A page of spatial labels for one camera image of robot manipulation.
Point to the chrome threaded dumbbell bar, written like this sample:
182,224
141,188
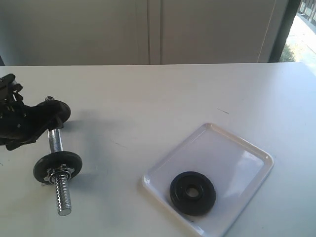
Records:
63,199

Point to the black weight plate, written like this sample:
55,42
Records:
63,115
53,161
192,193

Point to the dark window frame post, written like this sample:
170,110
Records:
284,29

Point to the white rectangular plastic tray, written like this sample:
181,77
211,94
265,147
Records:
236,168

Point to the chrome star collar nut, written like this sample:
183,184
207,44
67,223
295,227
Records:
55,174

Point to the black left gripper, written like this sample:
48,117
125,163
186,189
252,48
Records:
16,129

